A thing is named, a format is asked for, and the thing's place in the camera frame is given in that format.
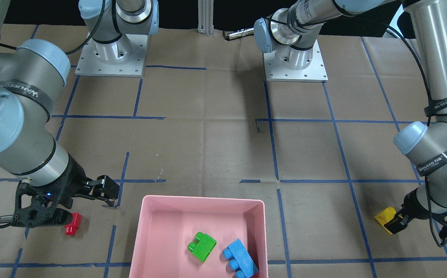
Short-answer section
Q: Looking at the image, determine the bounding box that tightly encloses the green toy block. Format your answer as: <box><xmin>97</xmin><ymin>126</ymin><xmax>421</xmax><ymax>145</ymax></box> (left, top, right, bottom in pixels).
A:
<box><xmin>187</xmin><ymin>232</ymin><xmax>217</xmax><ymax>263</ymax></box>

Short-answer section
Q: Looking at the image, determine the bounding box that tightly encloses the blue toy block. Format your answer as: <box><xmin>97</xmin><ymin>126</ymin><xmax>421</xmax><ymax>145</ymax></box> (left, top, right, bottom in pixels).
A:
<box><xmin>222</xmin><ymin>239</ymin><xmax>259</xmax><ymax>278</ymax></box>

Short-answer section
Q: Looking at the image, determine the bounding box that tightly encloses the silver metal cylinder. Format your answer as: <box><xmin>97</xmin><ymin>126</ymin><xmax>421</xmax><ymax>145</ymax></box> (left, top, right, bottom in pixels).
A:
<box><xmin>222</xmin><ymin>27</ymin><xmax>255</xmax><ymax>42</ymax></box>

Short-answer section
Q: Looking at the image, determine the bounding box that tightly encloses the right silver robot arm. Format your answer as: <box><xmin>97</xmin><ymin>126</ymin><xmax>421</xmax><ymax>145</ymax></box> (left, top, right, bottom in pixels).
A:
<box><xmin>0</xmin><ymin>0</ymin><xmax>159</xmax><ymax>229</ymax></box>

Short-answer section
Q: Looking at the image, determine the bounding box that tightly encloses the yellow toy block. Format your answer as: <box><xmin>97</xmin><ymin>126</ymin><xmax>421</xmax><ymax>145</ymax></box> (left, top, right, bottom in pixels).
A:
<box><xmin>375</xmin><ymin>207</ymin><xmax>396</xmax><ymax>234</ymax></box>

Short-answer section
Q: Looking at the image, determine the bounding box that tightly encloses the brown paper table cover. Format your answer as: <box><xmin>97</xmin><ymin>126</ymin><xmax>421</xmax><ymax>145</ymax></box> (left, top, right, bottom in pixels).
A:
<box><xmin>0</xmin><ymin>29</ymin><xmax>447</xmax><ymax>278</ymax></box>

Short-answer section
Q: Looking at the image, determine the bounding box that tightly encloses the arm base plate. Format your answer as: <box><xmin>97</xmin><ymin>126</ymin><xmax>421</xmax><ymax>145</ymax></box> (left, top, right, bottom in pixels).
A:
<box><xmin>263</xmin><ymin>40</ymin><xmax>329</xmax><ymax>83</ymax></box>
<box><xmin>75</xmin><ymin>34</ymin><xmax>149</xmax><ymax>78</ymax></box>

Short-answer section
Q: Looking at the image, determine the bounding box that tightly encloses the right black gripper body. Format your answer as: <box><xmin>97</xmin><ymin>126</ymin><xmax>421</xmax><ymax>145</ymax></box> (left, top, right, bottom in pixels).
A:
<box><xmin>0</xmin><ymin>156</ymin><xmax>91</xmax><ymax>229</ymax></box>

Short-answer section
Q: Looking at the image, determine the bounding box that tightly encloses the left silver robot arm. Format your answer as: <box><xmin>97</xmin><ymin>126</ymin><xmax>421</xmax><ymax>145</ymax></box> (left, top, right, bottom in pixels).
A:
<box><xmin>254</xmin><ymin>0</ymin><xmax>447</xmax><ymax>247</ymax></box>

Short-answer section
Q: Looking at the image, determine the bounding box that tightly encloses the aluminium frame post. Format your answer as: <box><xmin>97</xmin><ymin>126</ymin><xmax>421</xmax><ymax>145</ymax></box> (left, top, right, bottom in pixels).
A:
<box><xmin>197</xmin><ymin>0</ymin><xmax>214</xmax><ymax>36</ymax></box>

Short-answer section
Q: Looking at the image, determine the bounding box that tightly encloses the red toy block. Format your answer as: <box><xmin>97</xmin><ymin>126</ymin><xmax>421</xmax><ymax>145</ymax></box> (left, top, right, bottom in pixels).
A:
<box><xmin>64</xmin><ymin>213</ymin><xmax>82</xmax><ymax>236</ymax></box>

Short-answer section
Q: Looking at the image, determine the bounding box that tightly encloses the pink plastic box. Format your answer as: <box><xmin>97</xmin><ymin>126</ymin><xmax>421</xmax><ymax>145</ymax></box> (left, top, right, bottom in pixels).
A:
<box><xmin>129</xmin><ymin>195</ymin><xmax>269</xmax><ymax>278</ymax></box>

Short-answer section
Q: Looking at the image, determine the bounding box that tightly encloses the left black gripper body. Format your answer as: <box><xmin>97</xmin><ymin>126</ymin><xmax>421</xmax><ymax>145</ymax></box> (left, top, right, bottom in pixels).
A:
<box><xmin>399</xmin><ymin>188</ymin><xmax>447</xmax><ymax>247</ymax></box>

